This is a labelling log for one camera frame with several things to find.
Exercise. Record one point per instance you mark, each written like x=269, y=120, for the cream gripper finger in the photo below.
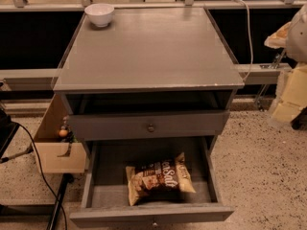
x=278, y=39
x=293, y=97

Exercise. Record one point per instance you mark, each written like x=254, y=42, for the brown chip bag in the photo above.
x=169, y=175

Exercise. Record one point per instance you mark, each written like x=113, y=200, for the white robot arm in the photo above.
x=293, y=38

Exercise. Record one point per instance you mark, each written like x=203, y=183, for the closed grey upper drawer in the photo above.
x=148, y=125

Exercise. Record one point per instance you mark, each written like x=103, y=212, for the open grey middle drawer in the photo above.
x=106, y=195

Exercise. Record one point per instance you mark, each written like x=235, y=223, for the grey wooden cabinet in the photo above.
x=148, y=61

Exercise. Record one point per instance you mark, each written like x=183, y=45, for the white ceramic bowl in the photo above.
x=100, y=14

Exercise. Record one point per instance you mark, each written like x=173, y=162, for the small orange ball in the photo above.
x=63, y=133

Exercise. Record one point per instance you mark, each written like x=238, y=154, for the black stand left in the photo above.
x=8, y=129

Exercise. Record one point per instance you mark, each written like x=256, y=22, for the grey metal rail beam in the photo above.
x=261, y=73

